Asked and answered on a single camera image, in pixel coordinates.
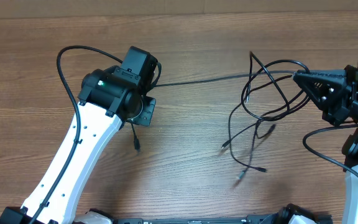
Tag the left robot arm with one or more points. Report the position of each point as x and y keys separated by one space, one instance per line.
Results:
x=108 y=100

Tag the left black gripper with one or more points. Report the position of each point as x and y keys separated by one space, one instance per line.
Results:
x=145 y=117

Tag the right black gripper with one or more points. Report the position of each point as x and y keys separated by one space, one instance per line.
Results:
x=334 y=88

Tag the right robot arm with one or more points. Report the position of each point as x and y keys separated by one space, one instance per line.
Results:
x=350 y=166

